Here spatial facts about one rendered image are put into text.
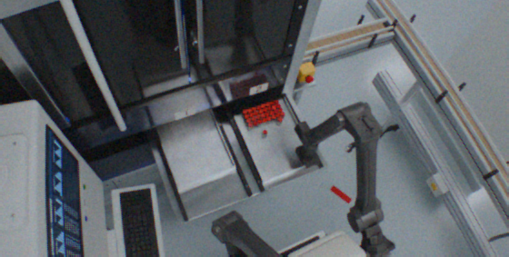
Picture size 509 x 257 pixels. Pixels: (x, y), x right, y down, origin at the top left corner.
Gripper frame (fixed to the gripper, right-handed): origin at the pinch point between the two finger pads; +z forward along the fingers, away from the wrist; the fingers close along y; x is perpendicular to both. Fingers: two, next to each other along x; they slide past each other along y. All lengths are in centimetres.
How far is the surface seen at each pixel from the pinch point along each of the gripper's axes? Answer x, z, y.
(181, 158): 48, 0, 23
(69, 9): 66, -95, 20
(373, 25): -71, -8, 55
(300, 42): -8, -42, 32
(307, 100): -57, 84, 75
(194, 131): 38, -1, 33
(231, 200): 35.2, 2.4, -2.2
